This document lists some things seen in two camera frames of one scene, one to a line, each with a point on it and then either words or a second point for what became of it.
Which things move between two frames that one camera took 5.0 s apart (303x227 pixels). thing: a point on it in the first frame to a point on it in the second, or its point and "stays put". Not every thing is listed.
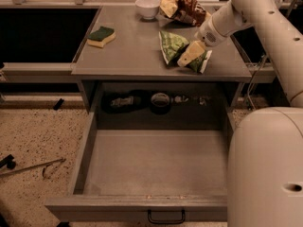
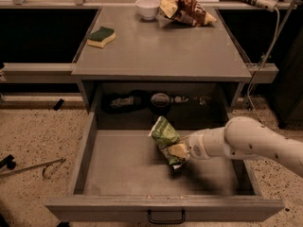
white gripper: (208, 32) to (194, 145)
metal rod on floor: (32, 166) stays put
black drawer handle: (166, 221) stays put
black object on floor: (8, 162) stays put
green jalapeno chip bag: (172, 44) to (166, 135)
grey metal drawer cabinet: (120, 68) stays put
